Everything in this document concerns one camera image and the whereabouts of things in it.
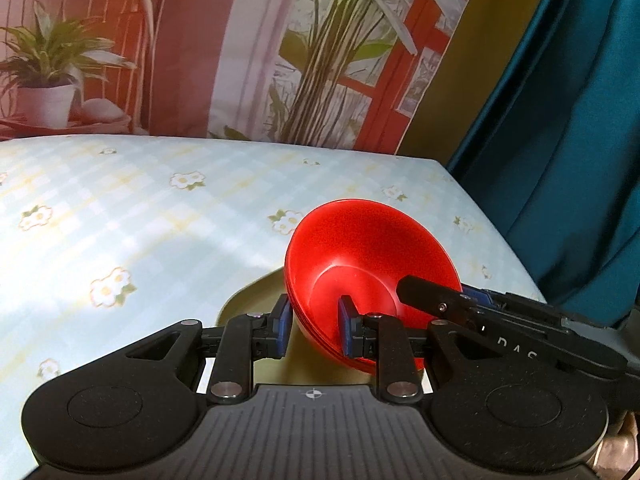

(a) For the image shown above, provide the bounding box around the green square plate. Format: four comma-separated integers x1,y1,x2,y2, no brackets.
215,269,373,388

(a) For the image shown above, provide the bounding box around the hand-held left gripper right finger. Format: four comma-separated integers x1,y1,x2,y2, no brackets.
337,295,501,406

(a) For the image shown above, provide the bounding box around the printed plant wall cloth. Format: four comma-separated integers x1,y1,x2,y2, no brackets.
0,0,491,157

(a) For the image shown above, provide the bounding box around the floral checked tablecloth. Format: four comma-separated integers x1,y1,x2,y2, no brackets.
0,132,548,480

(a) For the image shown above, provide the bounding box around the teal curtain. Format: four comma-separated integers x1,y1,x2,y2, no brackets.
445,0,640,328

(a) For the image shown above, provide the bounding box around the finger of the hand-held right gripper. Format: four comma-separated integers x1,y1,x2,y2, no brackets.
396,274,628,382
461,284,573,335

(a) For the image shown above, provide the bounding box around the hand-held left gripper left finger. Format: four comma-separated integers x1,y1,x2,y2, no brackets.
125,294,292,406

